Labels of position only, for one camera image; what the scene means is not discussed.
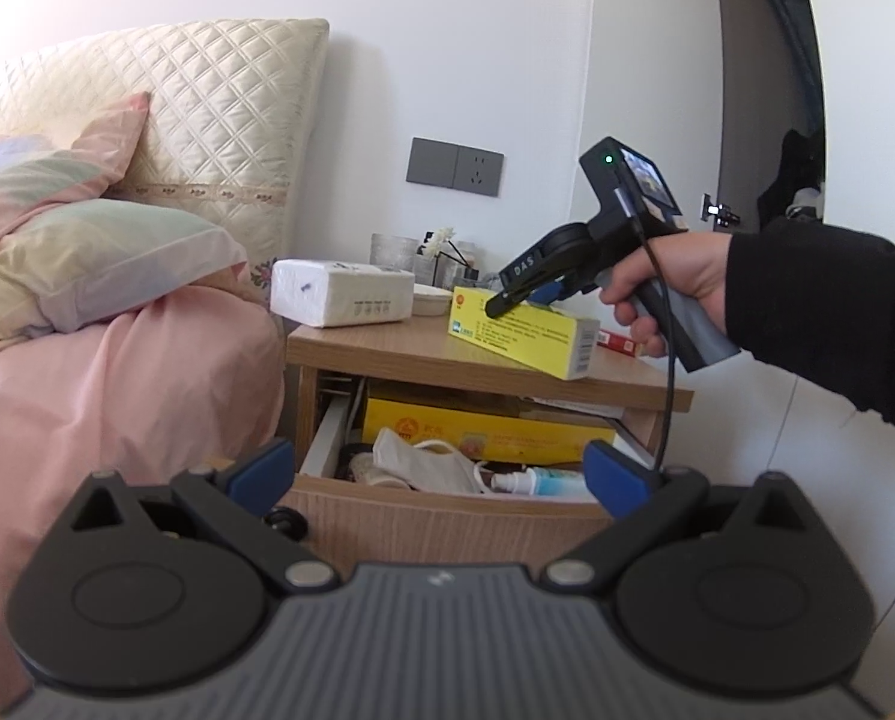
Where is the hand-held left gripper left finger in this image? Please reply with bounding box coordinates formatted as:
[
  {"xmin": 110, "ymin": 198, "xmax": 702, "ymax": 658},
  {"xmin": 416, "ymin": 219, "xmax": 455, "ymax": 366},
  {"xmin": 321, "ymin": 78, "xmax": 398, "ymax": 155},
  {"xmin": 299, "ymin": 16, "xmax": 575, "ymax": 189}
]
[{"xmin": 68, "ymin": 437, "xmax": 343, "ymax": 590}]

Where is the grey door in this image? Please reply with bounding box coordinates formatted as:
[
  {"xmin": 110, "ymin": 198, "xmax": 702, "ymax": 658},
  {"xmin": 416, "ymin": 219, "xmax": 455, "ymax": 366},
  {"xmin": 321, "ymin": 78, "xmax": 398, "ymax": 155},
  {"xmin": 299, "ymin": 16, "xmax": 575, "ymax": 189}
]
[{"xmin": 711, "ymin": 0, "xmax": 828, "ymax": 235}]

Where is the white flower in vase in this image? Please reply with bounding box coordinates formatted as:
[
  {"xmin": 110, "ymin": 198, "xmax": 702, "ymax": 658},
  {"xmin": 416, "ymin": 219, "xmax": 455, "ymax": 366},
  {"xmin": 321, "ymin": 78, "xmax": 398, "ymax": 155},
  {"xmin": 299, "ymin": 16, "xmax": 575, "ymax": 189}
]
[{"xmin": 415, "ymin": 226, "xmax": 483, "ymax": 284}]

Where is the person's right hand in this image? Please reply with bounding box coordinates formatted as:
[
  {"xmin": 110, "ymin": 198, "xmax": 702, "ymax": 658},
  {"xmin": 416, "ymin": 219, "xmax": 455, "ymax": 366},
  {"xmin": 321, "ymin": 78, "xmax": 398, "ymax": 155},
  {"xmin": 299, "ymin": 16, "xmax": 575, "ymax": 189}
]
[{"xmin": 595, "ymin": 231, "xmax": 735, "ymax": 358}]

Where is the wooden nightstand drawer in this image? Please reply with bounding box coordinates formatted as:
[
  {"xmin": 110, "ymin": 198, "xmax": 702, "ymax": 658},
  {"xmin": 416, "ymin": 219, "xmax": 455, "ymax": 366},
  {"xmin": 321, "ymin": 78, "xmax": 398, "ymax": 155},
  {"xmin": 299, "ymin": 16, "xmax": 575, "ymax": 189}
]
[{"xmin": 276, "ymin": 388, "xmax": 662, "ymax": 565}]

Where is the white face mask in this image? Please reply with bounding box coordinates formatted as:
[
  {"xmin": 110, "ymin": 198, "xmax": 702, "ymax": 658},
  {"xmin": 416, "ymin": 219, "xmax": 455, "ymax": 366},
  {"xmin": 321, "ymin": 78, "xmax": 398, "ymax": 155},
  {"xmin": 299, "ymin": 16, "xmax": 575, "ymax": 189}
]
[{"xmin": 372, "ymin": 427, "xmax": 495, "ymax": 496}]

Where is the small red box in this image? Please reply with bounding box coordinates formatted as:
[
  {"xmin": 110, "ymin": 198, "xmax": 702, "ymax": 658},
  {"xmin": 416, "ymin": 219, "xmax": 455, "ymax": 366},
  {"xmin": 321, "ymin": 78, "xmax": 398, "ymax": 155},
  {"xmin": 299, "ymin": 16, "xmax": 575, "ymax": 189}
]
[{"xmin": 593, "ymin": 328, "xmax": 645, "ymax": 358}]

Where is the metal door hinge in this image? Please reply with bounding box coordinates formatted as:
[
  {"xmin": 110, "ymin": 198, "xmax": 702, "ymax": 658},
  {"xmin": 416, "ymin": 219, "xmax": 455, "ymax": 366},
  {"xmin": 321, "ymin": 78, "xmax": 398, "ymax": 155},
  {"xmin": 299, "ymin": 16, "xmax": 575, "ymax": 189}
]
[{"xmin": 701, "ymin": 193, "xmax": 743, "ymax": 228}]

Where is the pastel pillow with lilac edge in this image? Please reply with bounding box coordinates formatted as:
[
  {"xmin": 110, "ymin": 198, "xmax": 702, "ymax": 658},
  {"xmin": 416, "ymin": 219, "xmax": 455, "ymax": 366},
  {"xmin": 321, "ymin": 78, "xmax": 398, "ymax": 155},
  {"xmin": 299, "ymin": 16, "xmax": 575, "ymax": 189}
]
[{"xmin": 0, "ymin": 199, "xmax": 250, "ymax": 365}]

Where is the grey wall socket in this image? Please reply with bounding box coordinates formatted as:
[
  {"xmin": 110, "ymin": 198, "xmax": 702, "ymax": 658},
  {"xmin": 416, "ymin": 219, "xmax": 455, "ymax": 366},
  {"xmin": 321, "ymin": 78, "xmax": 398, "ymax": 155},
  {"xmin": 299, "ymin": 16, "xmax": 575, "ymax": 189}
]
[{"xmin": 454, "ymin": 146, "xmax": 506, "ymax": 199}]

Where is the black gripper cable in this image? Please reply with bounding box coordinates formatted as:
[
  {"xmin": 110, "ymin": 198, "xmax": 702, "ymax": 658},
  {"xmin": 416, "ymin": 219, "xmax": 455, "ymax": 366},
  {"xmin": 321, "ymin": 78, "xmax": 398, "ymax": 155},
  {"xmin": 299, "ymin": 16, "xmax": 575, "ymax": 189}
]
[{"xmin": 627, "ymin": 199, "xmax": 678, "ymax": 482}]

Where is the white tissue pack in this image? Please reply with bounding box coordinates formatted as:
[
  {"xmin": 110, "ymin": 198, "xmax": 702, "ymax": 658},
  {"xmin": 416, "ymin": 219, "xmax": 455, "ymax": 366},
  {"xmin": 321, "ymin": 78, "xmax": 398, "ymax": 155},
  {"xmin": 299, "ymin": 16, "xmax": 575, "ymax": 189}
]
[{"xmin": 269, "ymin": 258, "xmax": 417, "ymax": 329}]

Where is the pink duvet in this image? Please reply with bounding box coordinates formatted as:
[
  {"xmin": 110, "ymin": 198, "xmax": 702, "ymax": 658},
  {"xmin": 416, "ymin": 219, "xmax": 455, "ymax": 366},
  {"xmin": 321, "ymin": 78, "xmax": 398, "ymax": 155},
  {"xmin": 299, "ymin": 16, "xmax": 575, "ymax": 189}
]
[{"xmin": 0, "ymin": 286, "xmax": 288, "ymax": 715}]

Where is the black caster wheel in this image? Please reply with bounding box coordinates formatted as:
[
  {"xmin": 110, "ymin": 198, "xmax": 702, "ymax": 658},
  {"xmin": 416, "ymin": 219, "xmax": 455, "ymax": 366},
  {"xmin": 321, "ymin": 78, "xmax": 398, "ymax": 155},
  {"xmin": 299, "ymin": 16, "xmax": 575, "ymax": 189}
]
[{"xmin": 265, "ymin": 508, "xmax": 306, "ymax": 542}]

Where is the white round dish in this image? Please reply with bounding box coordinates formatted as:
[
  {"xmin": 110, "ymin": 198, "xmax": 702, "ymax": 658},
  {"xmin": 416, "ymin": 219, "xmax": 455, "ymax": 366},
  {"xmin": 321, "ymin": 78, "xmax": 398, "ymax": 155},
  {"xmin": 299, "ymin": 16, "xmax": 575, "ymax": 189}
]
[{"xmin": 412, "ymin": 283, "xmax": 457, "ymax": 317}]

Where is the wooden nightstand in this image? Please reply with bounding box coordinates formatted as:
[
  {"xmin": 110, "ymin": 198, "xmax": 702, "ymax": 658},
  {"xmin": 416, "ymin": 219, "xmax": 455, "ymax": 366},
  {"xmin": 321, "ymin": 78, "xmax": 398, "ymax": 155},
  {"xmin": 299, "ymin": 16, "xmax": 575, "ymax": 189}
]
[{"xmin": 283, "ymin": 306, "xmax": 696, "ymax": 466}]

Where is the large flat yellow box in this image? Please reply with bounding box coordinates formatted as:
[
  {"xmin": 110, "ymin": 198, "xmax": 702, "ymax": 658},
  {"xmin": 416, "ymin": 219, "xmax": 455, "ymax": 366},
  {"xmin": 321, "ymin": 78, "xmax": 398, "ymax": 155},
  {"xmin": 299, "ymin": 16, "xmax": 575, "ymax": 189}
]
[{"xmin": 361, "ymin": 393, "xmax": 618, "ymax": 466}]

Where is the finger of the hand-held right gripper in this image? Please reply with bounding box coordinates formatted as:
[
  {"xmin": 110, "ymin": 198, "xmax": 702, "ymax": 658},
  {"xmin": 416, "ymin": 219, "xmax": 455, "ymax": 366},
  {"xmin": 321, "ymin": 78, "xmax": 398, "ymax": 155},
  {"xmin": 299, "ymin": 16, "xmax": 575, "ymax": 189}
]
[
  {"xmin": 523, "ymin": 281, "xmax": 577, "ymax": 309},
  {"xmin": 484, "ymin": 244, "xmax": 561, "ymax": 319}
]

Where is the cream quilted headboard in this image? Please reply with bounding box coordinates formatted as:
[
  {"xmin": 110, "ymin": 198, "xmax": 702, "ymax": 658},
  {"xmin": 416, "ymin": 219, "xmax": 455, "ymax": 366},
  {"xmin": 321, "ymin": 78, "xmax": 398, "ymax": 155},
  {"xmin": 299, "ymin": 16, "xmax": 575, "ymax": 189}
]
[{"xmin": 0, "ymin": 17, "xmax": 331, "ymax": 295}]

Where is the pink pastel striped pillow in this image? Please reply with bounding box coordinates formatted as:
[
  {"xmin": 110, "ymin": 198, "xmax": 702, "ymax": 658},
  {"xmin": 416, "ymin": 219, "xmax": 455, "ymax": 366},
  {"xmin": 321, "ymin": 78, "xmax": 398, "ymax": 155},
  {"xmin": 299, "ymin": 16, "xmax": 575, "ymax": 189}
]
[{"xmin": 0, "ymin": 91, "xmax": 152, "ymax": 271}]

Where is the clear spray bottle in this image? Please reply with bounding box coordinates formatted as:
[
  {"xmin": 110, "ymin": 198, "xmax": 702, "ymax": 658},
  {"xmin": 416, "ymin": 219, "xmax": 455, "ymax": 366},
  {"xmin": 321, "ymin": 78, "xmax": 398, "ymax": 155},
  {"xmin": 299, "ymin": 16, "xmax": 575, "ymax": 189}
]
[{"xmin": 489, "ymin": 466, "xmax": 600, "ymax": 501}]

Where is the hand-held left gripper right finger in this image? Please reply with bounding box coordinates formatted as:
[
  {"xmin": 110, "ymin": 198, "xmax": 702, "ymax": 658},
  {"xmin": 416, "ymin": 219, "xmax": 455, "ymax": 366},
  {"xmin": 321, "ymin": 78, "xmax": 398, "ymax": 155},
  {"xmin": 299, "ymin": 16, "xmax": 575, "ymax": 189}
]
[{"xmin": 541, "ymin": 441, "xmax": 827, "ymax": 592}]

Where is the grey wall switch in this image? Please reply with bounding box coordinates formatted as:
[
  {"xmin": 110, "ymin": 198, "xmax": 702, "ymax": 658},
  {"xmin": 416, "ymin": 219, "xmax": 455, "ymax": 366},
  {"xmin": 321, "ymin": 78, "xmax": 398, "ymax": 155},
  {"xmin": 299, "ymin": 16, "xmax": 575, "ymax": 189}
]
[{"xmin": 406, "ymin": 136, "xmax": 460, "ymax": 189}]

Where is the yellow medicine box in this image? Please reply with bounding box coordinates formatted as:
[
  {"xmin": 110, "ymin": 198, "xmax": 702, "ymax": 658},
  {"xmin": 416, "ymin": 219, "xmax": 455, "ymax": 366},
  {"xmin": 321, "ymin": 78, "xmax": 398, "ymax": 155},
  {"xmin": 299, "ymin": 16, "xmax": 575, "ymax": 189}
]
[{"xmin": 447, "ymin": 285, "xmax": 603, "ymax": 382}]

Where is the person's right forearm black sleeve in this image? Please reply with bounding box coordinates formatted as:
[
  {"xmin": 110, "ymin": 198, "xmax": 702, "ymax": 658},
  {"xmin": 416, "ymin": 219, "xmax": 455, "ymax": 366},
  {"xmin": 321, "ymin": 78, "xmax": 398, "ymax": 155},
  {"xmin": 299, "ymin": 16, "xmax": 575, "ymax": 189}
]
[{"xmin": 723, "ymin": 217, "xmax": 895, "ymax": 437}]

